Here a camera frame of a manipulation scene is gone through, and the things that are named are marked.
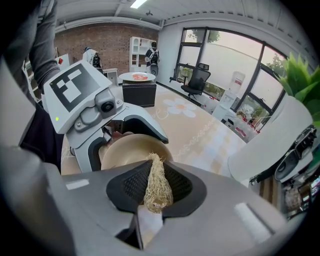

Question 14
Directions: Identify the person's dark clothed torso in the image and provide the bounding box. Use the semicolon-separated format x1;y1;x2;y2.
19;102;65;171

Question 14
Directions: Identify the ceiling light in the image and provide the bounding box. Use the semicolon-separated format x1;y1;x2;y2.
129;0;148;10

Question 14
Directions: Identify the person's left forearm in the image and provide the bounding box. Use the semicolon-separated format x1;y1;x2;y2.
4;0;61;92

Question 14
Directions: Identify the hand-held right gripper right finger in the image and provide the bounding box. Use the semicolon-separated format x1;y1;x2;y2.
143;160;288;256

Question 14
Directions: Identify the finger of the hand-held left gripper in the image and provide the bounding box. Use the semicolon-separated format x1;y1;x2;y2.
123;103;170;145
74;136;113;174

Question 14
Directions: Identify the beige loofah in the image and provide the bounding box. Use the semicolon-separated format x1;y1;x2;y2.
143;152;174;215

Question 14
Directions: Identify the tall white cabinet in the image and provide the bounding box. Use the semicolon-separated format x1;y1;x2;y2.
129;36;158;73

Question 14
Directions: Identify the black appliance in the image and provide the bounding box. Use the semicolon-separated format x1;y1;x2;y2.
274;124;319;183

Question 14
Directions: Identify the small white side table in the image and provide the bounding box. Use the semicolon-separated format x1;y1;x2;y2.
102;67;119;87

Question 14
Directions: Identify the white board with red mark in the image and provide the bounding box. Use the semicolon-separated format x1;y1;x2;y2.
54;53;71;72

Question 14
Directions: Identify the brown ceramic bowl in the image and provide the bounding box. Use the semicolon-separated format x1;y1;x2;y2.
100;133;174;171

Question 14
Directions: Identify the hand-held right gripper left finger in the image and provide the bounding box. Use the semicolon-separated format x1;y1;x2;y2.
37;159;154;256

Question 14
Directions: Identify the green plant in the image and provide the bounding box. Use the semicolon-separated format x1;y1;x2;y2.
276;52;320;128

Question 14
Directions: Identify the white water dispenser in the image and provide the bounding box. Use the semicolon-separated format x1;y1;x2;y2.
212;71;247;121

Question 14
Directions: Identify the white round plate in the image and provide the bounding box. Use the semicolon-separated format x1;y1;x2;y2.
118;71;157;83

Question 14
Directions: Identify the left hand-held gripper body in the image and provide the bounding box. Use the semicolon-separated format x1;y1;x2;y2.
42;59;126;151

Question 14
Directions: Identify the black framed window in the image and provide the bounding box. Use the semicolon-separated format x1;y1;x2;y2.
174;26;288;118

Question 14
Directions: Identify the black box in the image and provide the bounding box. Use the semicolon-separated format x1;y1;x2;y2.
121;81;158;109

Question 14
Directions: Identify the black office chair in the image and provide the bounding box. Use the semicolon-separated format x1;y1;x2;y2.
169;62;212;101

